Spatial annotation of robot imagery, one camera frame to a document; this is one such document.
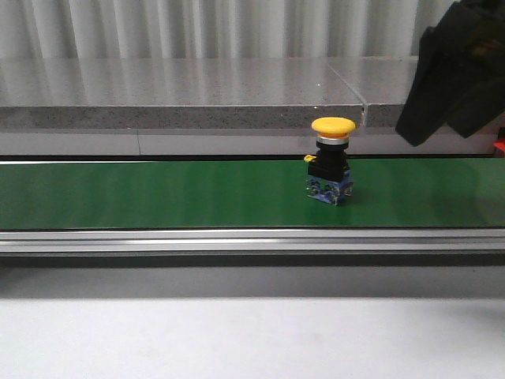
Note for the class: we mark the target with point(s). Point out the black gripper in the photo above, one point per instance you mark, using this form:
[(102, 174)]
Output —
[(466, 48)]

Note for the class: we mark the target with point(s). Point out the yellow mushroom push button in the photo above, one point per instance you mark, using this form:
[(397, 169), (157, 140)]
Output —
[(329, 175)]

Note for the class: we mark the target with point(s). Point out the red plastic object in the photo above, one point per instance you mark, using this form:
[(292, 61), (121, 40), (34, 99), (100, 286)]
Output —
[(499, 144)]

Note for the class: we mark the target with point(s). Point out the green conveyor belt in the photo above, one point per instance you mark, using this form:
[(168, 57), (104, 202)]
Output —
[(446, 192)]

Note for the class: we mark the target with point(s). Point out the grey stone counter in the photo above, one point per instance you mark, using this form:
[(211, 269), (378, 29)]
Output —
[(235, 106)]

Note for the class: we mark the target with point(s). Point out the white pleated curtain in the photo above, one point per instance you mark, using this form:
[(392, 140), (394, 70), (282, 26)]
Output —
[(214, 29)]

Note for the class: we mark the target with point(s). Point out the aluminium conveyor frame rail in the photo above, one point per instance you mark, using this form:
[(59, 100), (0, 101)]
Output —
[(255, 247)]

